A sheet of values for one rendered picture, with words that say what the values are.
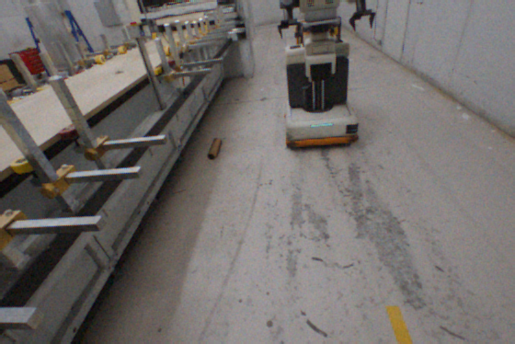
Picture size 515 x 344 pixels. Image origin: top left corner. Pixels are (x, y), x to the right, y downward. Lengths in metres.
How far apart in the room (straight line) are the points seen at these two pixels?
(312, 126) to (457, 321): 1.57
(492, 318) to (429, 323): 0.26
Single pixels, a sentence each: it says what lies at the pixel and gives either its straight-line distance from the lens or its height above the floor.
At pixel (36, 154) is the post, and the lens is 1.13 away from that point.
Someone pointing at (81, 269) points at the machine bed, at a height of 0.26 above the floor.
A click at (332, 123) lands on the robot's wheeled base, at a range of 2.36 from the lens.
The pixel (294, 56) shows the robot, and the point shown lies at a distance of 2.49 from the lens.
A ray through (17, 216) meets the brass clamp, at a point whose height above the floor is 0.83.
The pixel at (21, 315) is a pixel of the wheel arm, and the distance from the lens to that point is 0.76.
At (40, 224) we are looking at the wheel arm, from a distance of 0.97.
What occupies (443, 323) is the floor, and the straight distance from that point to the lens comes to 1.54.
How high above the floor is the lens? 1.29
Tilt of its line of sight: 34 degrees down
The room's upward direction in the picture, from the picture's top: 10 degrees counter-clockwise
